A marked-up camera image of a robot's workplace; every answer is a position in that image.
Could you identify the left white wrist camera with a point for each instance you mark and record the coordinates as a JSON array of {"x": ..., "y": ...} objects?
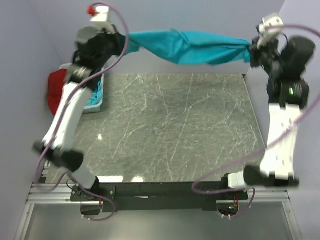
[{"x": 98, "y": 15}]

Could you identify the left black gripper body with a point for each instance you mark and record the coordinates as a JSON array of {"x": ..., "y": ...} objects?
[{"x": 112, "y": 46}]

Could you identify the red t shirt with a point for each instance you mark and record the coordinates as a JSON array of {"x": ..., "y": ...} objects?
[{"x": 56, "y": 81}]

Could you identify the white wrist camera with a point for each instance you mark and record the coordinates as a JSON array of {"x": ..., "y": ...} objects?
[
  {"x": 98, "y": 15},
  {"x": 269, "y": 29}
]

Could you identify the black mounting beam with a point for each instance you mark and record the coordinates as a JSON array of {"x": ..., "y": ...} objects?
[{"x": 138, "y": 196}]

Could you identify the aluminium rail frame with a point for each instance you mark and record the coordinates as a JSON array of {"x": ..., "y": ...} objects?
[{"x": 266, "y": 215}]

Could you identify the white laundry basket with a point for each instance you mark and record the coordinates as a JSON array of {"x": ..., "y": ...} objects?
[{"x": 87, "y": 109}]

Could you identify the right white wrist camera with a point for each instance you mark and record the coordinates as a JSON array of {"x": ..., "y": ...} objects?
[{"x": 269, "y": 29}]

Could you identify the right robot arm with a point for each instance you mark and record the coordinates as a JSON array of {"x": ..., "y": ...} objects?
[{"x": 288, "y": 95}]

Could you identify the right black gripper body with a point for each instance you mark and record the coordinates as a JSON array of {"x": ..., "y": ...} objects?
[{"x": 266, "y": 56}]

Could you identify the teal t shirt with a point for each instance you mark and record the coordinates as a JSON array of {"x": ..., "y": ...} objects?
[
  {"x": 97, "y": 95},
  {"x": 190, "y": 47}
]

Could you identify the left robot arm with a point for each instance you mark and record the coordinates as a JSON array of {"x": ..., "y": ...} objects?
[{"x": 94, "y": 47}]

